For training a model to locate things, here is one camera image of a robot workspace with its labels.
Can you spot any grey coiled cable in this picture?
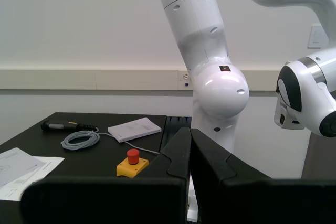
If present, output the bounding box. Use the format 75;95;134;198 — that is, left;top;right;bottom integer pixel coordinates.
60;126;161;155

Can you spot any white printed paper sheet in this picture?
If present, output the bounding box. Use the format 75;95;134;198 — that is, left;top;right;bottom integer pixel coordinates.
0;147;45;188
0;155;65;201

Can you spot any white wall switch plate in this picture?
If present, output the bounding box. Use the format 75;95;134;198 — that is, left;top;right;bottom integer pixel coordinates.
308;24;329;49

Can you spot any yellow emergency stop red button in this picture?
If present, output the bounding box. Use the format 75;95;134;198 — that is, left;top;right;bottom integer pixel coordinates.
116;149;150;178

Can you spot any black handheld device grey grip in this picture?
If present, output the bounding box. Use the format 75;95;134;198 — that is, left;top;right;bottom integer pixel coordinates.
40;120;97;132

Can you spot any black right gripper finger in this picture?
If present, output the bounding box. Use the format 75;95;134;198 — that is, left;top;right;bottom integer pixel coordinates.
191;129;336;224
20;127;192;224

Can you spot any white wall socket plate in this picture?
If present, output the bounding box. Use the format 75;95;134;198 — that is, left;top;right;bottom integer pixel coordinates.
178;70;194;90

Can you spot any beige wall cable trunking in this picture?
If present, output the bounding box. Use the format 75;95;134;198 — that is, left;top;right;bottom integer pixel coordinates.
0;69;283;91

